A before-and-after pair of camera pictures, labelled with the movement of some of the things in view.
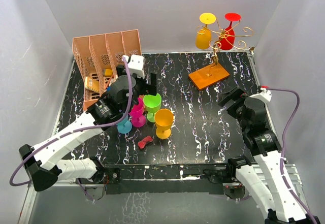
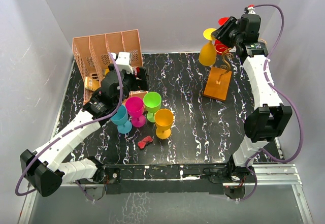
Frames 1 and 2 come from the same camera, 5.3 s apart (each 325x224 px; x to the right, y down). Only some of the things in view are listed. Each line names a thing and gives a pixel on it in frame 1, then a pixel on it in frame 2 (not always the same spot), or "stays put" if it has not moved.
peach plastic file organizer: (97, 56) stays put
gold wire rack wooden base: (214, 73) -> (218, 84)
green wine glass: (153, 103) stays put
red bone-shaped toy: (141, 144) stays put
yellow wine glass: (203, 35) -> (207, 54)
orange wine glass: (163, 119) stays put
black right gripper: (237, 93) -> (221, 33)
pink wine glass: (137, 120) stays put
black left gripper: (152, 87) -> (142, 85)
